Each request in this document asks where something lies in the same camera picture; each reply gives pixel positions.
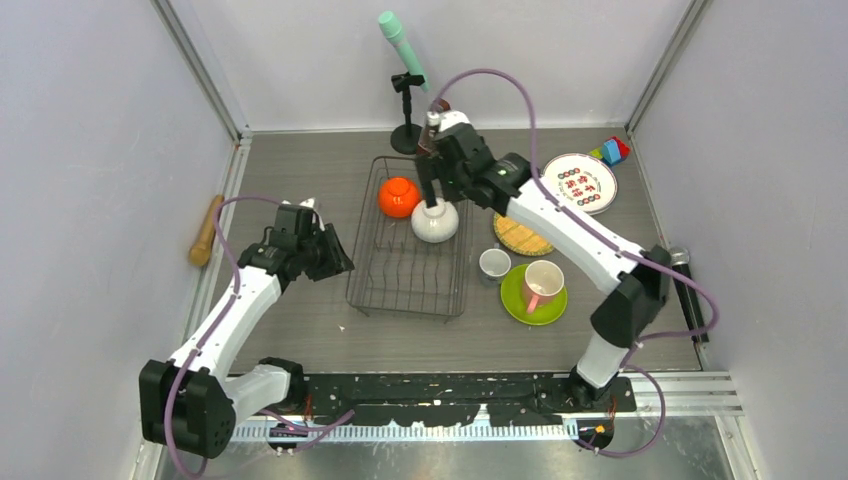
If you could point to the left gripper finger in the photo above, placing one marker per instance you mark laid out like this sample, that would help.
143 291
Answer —
335 260
312 204

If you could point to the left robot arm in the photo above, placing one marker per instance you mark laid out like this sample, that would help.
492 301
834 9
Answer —
189 403

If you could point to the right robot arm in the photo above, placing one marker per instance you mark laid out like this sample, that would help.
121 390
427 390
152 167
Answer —
631 277

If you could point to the white printed round plate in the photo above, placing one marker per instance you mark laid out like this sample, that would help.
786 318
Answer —
584 180

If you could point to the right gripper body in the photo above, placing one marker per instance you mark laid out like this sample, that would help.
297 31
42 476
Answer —
453 183

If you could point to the white bowl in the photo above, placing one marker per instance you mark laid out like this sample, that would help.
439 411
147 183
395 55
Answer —
434 224

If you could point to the colourful toy blocks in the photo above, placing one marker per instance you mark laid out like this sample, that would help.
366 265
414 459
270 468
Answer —
612 152

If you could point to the wooden rolling pin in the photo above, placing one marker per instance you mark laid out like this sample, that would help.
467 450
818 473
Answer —
201 250

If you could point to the orange bowl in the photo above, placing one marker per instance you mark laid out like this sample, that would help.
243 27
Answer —
397 197

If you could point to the black handheld microphone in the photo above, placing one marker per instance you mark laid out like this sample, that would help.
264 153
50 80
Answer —
687 296

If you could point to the brown metronome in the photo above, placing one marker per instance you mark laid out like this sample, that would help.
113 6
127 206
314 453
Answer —
425 145

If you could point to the woven bamboo plate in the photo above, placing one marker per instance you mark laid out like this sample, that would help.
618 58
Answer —
519 239

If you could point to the pink mug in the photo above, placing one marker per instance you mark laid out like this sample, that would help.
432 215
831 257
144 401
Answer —
542 282

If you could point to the mint green microphone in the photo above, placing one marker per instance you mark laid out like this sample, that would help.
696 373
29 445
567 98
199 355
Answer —
394 32

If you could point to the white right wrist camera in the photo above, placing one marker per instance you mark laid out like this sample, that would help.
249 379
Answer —
450 120

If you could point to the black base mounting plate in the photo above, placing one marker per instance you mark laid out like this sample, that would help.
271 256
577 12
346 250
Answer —
445 407

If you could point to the black microphone stand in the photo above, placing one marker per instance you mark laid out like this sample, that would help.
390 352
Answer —
404 138

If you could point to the small grey patterned mug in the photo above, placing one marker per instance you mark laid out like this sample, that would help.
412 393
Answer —
494 264

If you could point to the lime green plate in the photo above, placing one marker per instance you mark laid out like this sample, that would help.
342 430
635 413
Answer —
513 300

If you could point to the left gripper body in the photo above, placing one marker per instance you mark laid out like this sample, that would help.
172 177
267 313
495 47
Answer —
310 248

